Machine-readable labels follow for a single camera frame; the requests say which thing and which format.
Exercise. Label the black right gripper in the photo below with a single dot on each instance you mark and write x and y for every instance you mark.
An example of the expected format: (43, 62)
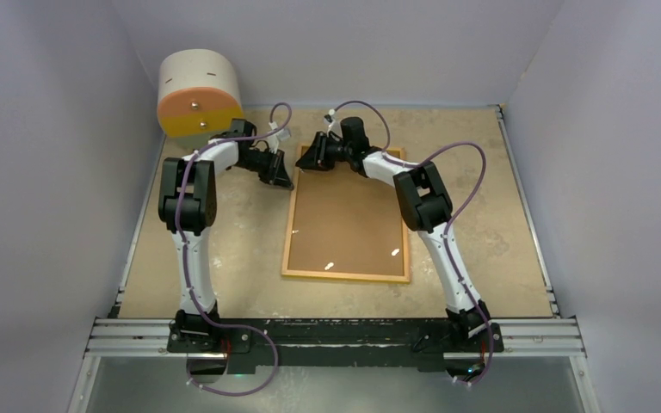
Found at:
(315, 158)

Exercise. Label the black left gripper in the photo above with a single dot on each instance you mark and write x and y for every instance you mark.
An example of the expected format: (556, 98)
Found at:
(276, 174)

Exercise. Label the brown frame backing board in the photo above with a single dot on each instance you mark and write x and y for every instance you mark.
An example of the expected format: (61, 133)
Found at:
(347, 228)

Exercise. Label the yellow wooden picture frame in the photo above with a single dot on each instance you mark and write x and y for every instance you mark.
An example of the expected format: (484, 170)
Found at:
(342, 276)

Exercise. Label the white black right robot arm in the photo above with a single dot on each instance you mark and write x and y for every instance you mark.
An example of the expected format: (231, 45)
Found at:
(424, 204)

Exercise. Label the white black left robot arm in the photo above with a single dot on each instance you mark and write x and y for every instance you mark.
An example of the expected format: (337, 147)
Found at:
(188, 205)

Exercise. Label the white orange yellow drawer cabinet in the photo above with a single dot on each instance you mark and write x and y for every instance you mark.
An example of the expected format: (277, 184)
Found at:
(198, 96)

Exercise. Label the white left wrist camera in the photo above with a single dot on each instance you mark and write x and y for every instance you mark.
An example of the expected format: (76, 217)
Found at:
(279, 136)

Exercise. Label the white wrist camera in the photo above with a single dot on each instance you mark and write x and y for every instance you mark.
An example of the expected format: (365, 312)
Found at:
(279, 136)
(330, 117)

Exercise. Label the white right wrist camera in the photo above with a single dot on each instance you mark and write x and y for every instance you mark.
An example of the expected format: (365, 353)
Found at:
(330, 117)

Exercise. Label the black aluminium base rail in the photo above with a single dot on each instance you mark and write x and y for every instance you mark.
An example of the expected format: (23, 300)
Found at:
(425, 344)

